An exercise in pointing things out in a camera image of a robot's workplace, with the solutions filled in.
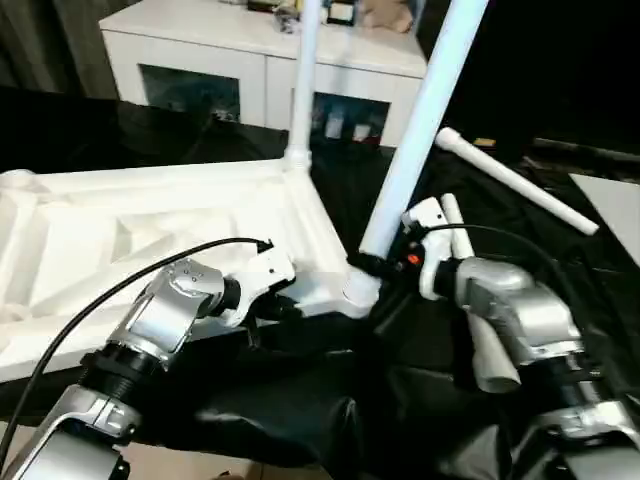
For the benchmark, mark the white plastic table leg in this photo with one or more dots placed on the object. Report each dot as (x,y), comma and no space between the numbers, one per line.
(425,110)
(457,225)
(520,180)
(303,80)

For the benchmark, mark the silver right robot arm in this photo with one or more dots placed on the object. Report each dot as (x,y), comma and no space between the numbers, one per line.
(530,330)

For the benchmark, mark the black work mat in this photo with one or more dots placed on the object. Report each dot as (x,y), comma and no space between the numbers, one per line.
(300,410)

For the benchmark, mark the flat white board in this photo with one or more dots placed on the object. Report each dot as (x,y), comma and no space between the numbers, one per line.
(610,215)

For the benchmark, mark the small grey object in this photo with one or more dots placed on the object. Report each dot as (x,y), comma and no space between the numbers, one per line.
(290,15)

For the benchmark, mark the white cabinet with glass doors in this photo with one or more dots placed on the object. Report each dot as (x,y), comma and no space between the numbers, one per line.
(200,40)

